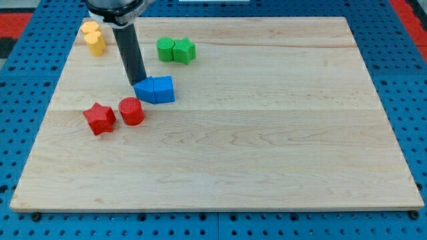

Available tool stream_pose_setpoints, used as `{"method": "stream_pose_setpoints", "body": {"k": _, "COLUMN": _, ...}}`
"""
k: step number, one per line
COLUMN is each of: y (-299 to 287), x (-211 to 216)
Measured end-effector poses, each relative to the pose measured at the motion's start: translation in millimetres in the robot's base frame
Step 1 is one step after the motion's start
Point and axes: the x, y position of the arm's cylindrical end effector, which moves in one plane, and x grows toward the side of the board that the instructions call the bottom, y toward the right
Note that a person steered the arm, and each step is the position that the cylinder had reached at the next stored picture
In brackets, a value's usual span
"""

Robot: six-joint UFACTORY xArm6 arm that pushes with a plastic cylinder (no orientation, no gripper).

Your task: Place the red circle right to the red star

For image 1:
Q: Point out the robot arm flange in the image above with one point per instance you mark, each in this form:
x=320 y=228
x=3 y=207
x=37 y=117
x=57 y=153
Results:
x=116 y=13

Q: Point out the green star block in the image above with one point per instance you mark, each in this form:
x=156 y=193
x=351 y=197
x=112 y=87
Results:
x=184 y=51

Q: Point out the red star block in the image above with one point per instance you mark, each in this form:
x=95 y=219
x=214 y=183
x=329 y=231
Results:
x=100 y=119

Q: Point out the wooden board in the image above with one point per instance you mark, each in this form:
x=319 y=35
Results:
x=275 y=114

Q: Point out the blue pentagon block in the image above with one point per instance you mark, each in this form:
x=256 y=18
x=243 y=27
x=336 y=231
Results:
x=163 y=89

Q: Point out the blue cube block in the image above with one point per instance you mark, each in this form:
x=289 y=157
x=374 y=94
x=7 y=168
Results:
x=144 y=90

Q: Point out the red cylinder block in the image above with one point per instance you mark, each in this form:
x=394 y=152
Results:
x=131 y=111

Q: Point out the green cylinder block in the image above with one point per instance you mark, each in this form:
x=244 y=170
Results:
x=164 y=48

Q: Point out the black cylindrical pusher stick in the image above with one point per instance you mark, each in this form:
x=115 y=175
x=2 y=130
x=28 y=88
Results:
x=128 y=45

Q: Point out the yellow heart block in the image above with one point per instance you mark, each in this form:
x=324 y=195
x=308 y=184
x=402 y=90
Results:
x=95 y=43

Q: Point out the yellow hexagon block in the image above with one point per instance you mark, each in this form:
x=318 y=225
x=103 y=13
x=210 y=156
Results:
x=89 y=27

